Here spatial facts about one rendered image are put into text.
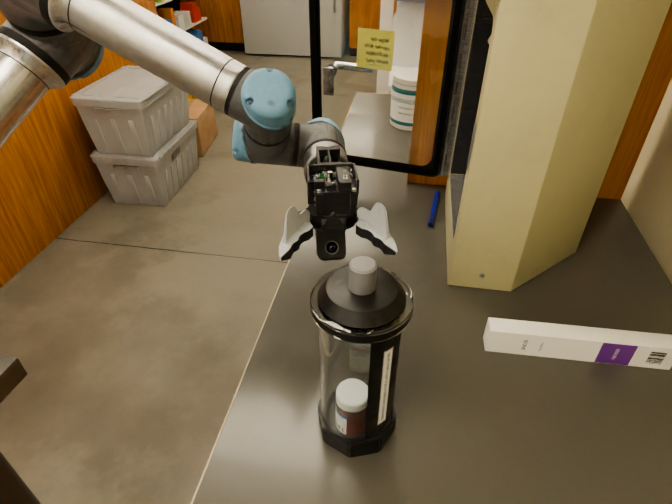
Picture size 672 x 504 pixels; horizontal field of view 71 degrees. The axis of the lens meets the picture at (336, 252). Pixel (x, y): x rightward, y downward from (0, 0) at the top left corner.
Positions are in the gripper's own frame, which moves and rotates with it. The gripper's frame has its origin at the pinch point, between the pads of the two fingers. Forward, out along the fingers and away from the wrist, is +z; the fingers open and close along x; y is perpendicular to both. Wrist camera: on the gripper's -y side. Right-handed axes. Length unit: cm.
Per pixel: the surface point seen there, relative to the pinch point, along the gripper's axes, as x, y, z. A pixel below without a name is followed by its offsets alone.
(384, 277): 3.7, 6.3, 10.7
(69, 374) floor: -97, -113, -79
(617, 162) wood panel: 65, -9, -41
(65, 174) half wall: -132, -88, -197
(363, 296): 1.1, 6.3, 13.5
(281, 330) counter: -8.6, -18.0, -5.5
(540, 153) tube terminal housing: 30.0, 8.6, -11.8
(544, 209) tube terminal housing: 34.0, -1.7, -12.7
